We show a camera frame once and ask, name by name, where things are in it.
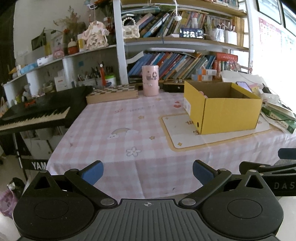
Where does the pink checkered tablecloth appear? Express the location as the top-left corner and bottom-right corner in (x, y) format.
(47, 92), (295, 199)

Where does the cream desk mat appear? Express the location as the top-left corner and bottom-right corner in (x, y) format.
(159, 113), (271, 151)

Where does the yellow cardboard box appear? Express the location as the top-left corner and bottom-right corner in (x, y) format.
(184, 80), (262, 132)

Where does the black electronic keyboard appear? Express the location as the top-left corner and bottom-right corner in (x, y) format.
(1, 86), (93, 135)

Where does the smartphone on papers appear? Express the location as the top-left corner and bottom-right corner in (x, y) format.
(236, 81), (252, 92)

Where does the stack of papers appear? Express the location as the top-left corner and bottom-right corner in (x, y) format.
(221, 70), (267, 88)

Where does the wooden chess board box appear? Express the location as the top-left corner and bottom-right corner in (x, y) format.
(86, 85), (138, 104)

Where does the white green lid jar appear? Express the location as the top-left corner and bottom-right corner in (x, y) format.
(105, 74), (117, 87)

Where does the orange red bottle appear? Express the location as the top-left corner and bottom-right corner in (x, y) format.
(99, 63), (106, 86)

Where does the orange white medicine box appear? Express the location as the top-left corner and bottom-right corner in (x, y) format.
(191, 69), (217, 81)

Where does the row of leaning books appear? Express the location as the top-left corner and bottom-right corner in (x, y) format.
(127, 51), (238, 80)

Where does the pink cylinder container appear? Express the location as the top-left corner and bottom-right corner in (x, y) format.
(142, 65), (159, 97)

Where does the white bookshelf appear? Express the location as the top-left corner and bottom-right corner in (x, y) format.
(4, 1), (249, 106)

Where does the white quilted handbag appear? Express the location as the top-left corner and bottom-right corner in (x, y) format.
(122, 16), (140, 39)

